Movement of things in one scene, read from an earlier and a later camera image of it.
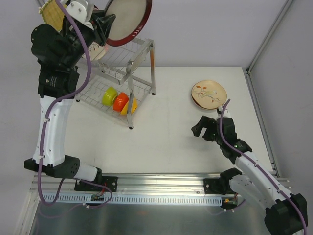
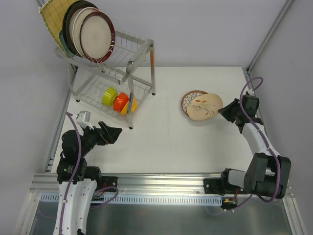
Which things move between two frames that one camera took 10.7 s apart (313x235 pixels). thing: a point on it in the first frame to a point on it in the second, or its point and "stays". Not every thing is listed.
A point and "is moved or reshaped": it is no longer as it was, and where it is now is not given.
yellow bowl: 134,105 stays
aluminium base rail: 133,183 stays
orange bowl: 120,101 stays
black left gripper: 98,22 to 103,133
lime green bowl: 110,93 stays
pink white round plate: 97,51 is moved or reshaped
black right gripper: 210,132 to 233,112
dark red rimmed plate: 131,17 is moved or reshaped
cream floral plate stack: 208,95 is moved or reshaped
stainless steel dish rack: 122,77 stays
